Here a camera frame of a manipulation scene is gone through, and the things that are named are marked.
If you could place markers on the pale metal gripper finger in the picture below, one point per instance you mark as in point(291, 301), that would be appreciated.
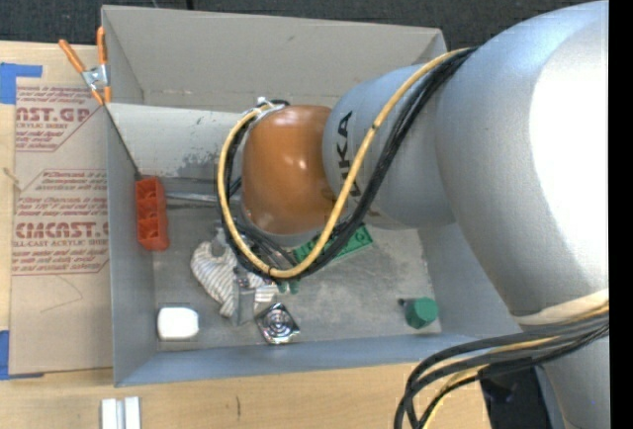
point(244, 303)
point(220, 241)

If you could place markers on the white striped cloth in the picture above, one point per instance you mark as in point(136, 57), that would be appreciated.
point(210, 271)

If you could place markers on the white rounded block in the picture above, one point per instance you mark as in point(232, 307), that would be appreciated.
point(177, 323)

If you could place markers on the orange flat block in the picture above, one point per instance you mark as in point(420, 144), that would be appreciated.
point(152, 214)

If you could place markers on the dark green flat block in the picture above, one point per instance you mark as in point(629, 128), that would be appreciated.
point(357, 238)

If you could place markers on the grey metal bin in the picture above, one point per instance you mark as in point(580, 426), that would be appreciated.
point(346, 308)

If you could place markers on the brown cardboard board, red print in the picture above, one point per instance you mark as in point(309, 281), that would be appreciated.
point(59, 308)

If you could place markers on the dark green capped bottle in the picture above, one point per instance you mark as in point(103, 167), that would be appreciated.
point(421, 312)

